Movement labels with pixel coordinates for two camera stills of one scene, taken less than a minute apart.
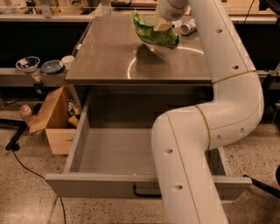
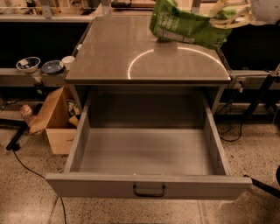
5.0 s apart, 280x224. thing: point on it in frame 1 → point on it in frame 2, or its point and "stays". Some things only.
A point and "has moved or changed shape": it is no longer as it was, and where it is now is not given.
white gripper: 170,12 → 264,9
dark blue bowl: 52,66 stays
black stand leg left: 21,125 stays
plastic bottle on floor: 26,114 stays
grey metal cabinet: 119,81 stays
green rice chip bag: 167,38 has moved or changed shape
